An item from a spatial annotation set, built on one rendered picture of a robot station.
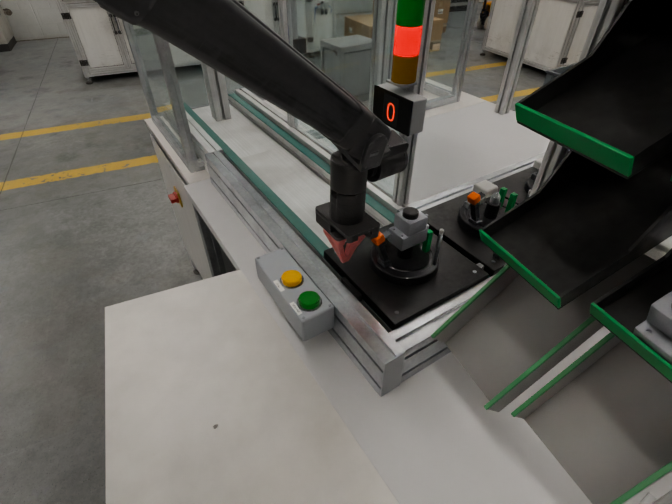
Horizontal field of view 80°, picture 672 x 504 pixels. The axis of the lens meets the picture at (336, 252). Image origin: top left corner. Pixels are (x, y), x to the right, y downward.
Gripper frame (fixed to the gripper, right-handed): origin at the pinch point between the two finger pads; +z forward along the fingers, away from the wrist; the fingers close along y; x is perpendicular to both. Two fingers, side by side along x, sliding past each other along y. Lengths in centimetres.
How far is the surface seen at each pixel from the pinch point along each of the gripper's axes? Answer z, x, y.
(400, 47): -28.6, -23.4, 17.4
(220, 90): 2, -17, 104
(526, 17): -21, -122, 58
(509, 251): -15.2, -7.3, -24.5
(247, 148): 13, -14, 77
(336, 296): 8.5, 1.9, -0.4
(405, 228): -2.8, -12.3, -1.7
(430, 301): 7.2, -11.3, -11.8
